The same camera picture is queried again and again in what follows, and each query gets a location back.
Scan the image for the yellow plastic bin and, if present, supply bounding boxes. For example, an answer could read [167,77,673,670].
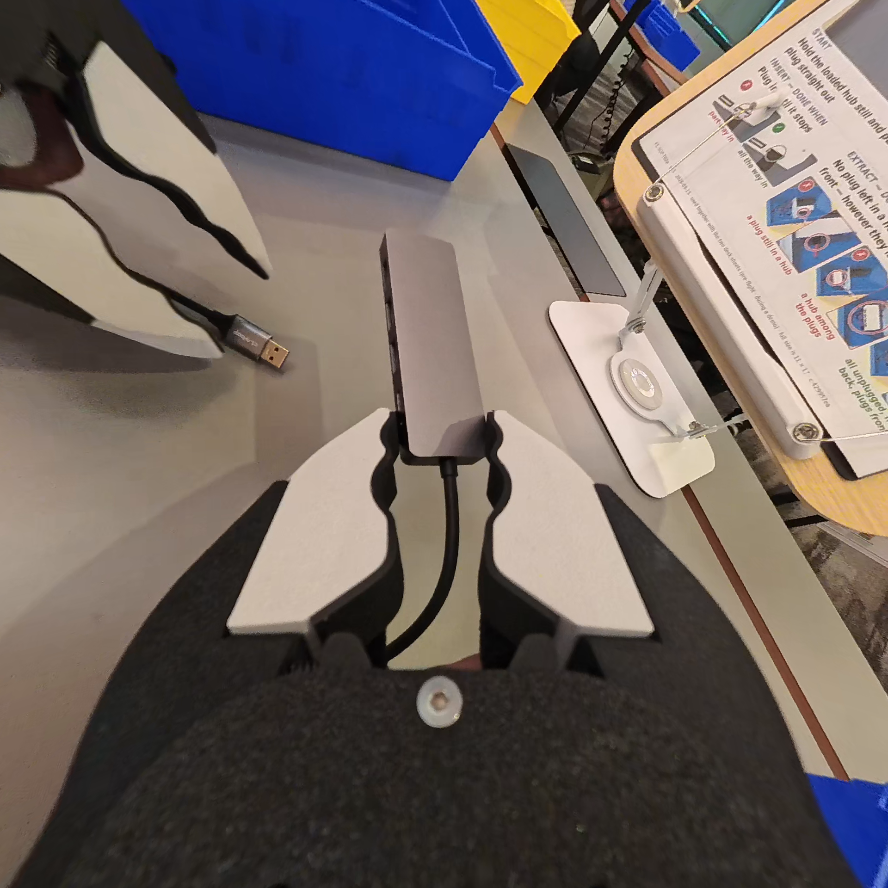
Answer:
[479,0,582,105]

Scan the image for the printed instruction sheet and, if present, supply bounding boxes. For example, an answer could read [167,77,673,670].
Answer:
[638,0,888,480]

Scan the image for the braided usb cable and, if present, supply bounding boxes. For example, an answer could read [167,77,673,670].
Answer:
[170,291,291,376]

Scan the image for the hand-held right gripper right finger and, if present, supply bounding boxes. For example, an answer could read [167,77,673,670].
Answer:
[477,408,656,663]

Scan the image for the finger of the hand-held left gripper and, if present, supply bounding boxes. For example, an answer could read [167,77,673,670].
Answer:
[68,40,273,282]
[0,187,226,360]

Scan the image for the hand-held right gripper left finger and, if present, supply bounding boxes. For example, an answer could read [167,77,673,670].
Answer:
[226,408,406,667]

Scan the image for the grey usb hub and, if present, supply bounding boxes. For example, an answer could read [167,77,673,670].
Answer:
[379,231,487,668]

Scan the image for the small blue plastic bin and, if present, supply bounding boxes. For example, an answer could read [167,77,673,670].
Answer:
[624,0,702,72]

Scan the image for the black desk panel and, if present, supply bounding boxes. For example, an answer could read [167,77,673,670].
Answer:
[506,144,629,301]

